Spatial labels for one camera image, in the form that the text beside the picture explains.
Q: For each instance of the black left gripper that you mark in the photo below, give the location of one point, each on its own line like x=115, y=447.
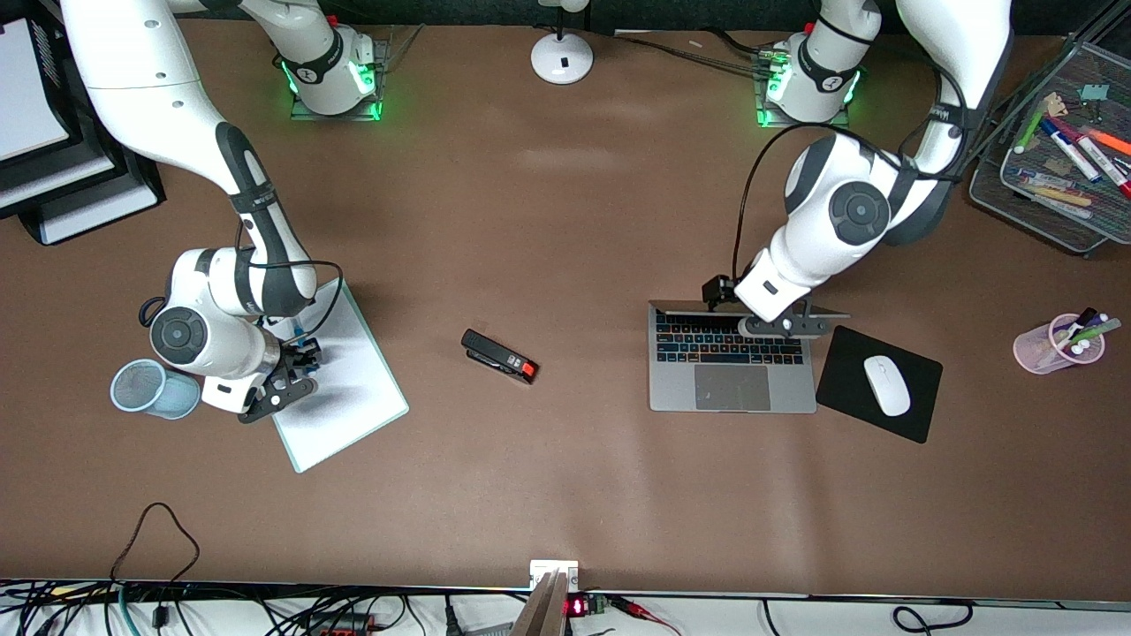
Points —
x=717, y=290

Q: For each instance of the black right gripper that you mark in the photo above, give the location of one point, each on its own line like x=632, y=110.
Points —
x=292, y=360

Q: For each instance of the silver laptop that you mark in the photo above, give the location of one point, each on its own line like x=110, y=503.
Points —
x=733, y=389

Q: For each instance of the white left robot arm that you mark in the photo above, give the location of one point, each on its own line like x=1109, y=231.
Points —
x=848, y=212

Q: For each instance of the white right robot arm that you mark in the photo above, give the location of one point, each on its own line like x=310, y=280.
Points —
x=141, y=79

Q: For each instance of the black marker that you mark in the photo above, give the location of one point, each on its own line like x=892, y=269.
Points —
x=1083, y=316

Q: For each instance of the purple marker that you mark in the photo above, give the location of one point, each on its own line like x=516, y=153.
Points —
x=1099, y=319

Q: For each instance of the green marker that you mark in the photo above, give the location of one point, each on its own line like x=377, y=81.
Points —
x=1100, y=331

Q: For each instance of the white marker with red cap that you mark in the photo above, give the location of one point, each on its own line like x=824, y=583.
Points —
x=1104, y=166

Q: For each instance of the white paper sheet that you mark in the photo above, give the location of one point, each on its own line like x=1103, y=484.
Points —
x=353, y=397

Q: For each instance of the mint green clipboard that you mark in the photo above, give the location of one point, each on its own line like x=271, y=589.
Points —
x=399, y=408

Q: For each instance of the light blue mesh cup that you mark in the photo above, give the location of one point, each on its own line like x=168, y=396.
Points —
x=141, y=393

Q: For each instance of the black mouse pad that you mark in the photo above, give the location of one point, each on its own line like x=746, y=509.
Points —
x=848, y=389

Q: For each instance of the black stapler with red tip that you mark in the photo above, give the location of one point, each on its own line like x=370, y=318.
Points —
x=495, y=353

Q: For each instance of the white computer mouse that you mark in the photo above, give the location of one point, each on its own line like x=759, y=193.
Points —
x=886, y=385

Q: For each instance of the black stacked paper trays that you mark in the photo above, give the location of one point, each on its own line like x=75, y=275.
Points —
x=124, y=190

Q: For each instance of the white round stand base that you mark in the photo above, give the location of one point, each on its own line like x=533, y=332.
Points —
x=562, y=58

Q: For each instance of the pink mesh cup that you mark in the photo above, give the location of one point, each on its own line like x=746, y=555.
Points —
x=1038, y=352

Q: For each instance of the black mesh desk organizer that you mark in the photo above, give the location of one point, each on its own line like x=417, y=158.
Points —
x=1043, y=216

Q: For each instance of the circuit board with red display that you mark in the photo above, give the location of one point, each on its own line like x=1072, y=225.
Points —
x=579, y=607

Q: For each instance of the green highlighter pen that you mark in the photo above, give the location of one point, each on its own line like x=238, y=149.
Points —
x=1030, y=128

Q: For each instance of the white paper stack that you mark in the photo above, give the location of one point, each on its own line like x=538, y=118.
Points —
x=26, y=97

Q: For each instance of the orange highlighter pen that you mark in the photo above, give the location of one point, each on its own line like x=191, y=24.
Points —
x=1109, y=141

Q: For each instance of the grey binder clip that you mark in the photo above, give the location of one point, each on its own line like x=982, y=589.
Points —
x=1094, y=92

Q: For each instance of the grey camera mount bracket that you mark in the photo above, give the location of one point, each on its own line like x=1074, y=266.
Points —
x=550, y=601

